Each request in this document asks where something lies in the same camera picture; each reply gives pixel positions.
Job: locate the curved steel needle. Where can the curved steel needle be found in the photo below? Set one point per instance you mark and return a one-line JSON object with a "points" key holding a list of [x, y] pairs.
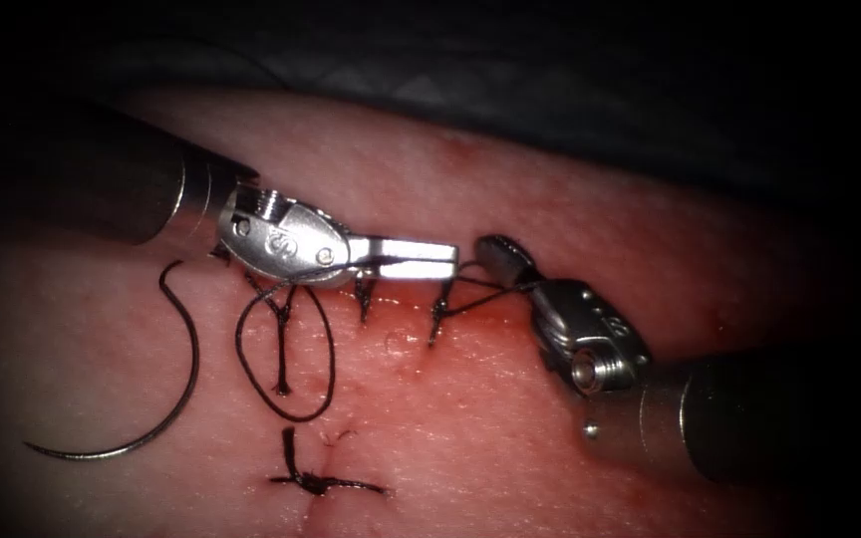
{"points": [[193, 366]]}

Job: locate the tissue pad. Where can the tissue pad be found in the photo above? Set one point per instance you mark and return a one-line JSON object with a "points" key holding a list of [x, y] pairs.
{"points": [[475, 418]]}

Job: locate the dark left arm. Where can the dark left arm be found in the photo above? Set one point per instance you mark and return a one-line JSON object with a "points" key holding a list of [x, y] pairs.
{"points": [[109, 187]]}

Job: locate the black thread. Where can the black thread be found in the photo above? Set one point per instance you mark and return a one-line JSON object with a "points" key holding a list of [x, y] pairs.
{"points": [[332, 360]]}

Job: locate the left arm needle driver jaw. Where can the left arm needle driver jaw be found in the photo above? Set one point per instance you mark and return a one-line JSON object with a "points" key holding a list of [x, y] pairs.
{"points": [[415, 270], [408, 250]]}

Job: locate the right arm needle driver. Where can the right arm needle driver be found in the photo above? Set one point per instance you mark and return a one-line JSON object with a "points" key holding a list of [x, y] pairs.
{"points": [[587, 336]]}

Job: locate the dark right arm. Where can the dark right arm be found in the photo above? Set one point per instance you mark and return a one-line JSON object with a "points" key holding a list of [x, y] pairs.
{"points": [[707, 426]]}

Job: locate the black stitching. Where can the black stitching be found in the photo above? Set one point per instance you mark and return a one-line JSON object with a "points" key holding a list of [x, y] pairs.
{"points": [[316, 483], [282, 359]]}

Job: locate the right arm needle driver jaw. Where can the right arm needle driver jaw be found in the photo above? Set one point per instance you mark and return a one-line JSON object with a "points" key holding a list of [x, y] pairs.
{"points": [[505, 260]]}

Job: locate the left arm needle driver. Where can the left arm needle driver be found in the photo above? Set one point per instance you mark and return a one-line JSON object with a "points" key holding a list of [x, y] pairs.
{"points": [[292, 239]]}

